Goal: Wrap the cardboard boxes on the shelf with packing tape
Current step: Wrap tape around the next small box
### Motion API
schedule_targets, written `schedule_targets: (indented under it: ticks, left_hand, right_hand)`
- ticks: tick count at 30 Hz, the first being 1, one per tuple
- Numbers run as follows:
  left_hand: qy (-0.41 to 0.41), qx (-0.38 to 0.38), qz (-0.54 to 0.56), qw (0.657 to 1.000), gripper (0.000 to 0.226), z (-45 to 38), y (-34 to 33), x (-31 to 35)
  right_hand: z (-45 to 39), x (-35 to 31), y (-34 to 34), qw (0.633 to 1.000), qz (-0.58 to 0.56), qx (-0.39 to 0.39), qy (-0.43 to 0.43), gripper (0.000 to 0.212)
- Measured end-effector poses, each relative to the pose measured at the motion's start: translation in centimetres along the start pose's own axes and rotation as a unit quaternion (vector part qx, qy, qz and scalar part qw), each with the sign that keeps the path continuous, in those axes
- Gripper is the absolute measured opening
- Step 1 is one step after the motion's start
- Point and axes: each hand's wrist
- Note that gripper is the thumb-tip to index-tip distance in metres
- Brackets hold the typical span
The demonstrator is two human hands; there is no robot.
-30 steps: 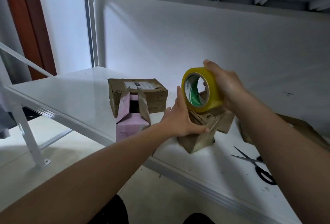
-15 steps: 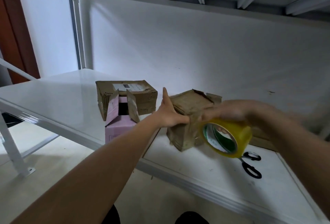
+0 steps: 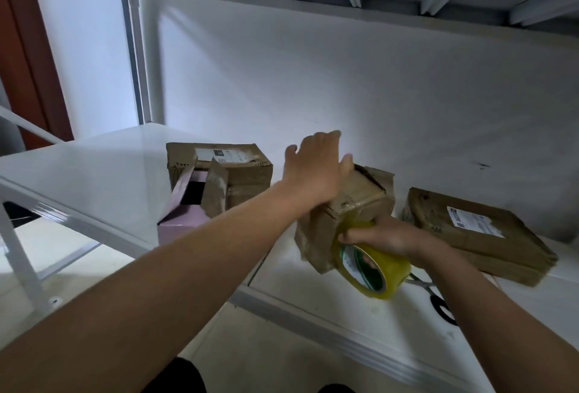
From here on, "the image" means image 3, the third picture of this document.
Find person's right hand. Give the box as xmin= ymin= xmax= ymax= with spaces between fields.
xmin=338 ymin=215 xmax=449 ymax=269

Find person's left hand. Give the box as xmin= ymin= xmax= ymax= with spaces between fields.
xmin=281 ymin=129 xmax=355 ymax=208

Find yellow tape roll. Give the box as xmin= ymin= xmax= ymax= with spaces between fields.
xmin=332 ymin=218 xmax=412 ymax=301

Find corrugated cardboard box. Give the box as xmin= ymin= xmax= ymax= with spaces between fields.
xmin=294 ymin=164 xmax=396 ymax=274

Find black handled scissors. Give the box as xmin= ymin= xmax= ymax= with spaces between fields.
xmin=404 ymin=272 xmax=459 ymax=327

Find long cardboard box white label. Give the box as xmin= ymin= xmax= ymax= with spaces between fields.
xmin=165 ymin=141 xmax=274 ymax=209

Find pink carton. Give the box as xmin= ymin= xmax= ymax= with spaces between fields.
xmin=156 ymin=160 xmax=229 ymax=247

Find person's right forearm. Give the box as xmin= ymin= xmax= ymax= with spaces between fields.
xmin=425 ymin=243 xmax=579 ymax=393

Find person's left forearm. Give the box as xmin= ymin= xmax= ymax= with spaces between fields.
xmin=0 ymin=180 xmax=304 ymax=393

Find person's black trousers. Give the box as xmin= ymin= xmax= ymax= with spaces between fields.
xmin=143 ymin=356 xmax=356 ymax=393

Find white metal shelf rack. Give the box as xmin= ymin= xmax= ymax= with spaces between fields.
xmin=0 ymin=0 xmax=579 ymax=393

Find perforated white metal rack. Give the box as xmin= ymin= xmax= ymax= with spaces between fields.
xmin=0 ymin=103 xmax=101 ymax=312

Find red-brown door frame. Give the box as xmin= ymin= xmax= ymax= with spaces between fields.
xmin=0 ymin=0 xmax=75 ymax=151

